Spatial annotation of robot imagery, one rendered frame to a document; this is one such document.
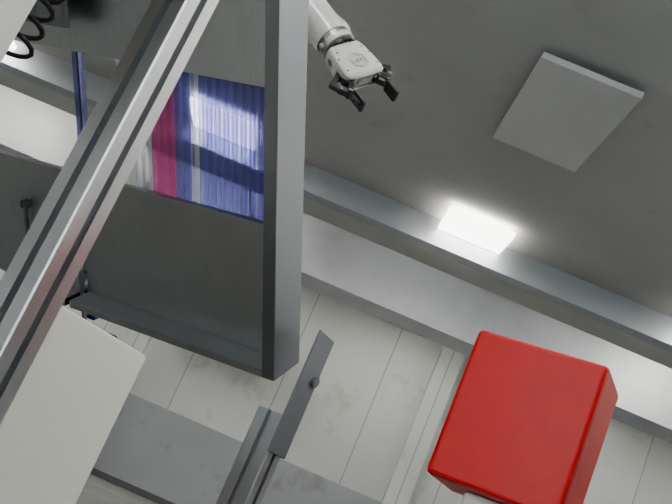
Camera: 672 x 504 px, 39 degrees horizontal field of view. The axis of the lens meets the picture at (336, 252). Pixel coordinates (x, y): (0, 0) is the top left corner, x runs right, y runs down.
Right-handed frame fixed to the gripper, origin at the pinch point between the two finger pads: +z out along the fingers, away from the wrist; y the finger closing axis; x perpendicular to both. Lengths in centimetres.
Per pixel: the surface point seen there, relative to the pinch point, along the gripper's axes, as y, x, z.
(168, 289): -74, -26, 37
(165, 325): -76, -23, 40
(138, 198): -75, -34, 25
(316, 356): -66, -36, 58
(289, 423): -72, -32, 64
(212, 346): -74, -28, 48
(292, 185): -64, -53, 42
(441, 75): 276, 262, -169
